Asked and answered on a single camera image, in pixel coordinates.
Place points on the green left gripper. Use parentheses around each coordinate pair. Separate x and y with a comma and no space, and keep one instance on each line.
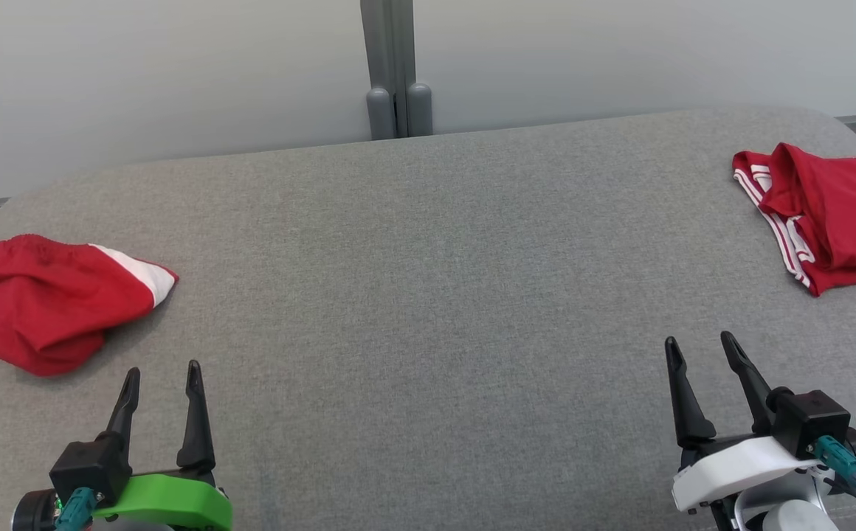
(170,498)

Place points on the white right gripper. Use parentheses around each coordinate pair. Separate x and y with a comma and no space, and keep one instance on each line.
(738,472)

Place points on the red white shorts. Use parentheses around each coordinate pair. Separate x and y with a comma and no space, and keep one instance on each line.
(44,302)

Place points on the red white t-shirt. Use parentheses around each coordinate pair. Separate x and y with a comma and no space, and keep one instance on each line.
(848,214)

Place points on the grey fabric sofa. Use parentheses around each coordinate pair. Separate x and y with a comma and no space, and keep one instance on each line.
(435,295)

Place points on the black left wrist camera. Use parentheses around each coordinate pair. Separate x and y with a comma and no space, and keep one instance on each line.
(88,464)

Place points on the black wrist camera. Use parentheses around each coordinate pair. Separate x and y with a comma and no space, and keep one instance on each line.
(88,464)
(812,420)

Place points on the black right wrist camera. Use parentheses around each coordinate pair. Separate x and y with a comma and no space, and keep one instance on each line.
(812,420)

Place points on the grey partition post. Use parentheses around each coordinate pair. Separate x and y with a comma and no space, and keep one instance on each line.
(387,44)

